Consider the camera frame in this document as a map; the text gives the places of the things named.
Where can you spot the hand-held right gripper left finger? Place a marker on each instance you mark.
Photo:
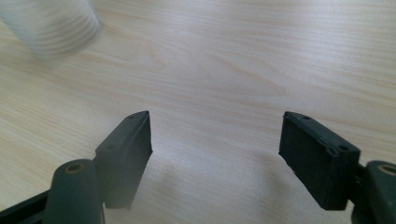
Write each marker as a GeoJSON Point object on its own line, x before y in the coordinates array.
{"type": "Point", "coordinates": [124, 161]}

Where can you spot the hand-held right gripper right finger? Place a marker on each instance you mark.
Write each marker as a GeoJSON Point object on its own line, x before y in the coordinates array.
{"type": "Point", "coordinates": [317, 161]}

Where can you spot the translucent white plastic cup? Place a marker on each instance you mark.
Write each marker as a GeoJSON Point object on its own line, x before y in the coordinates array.
{"type": "Point", "coordinates": [49, 26]}

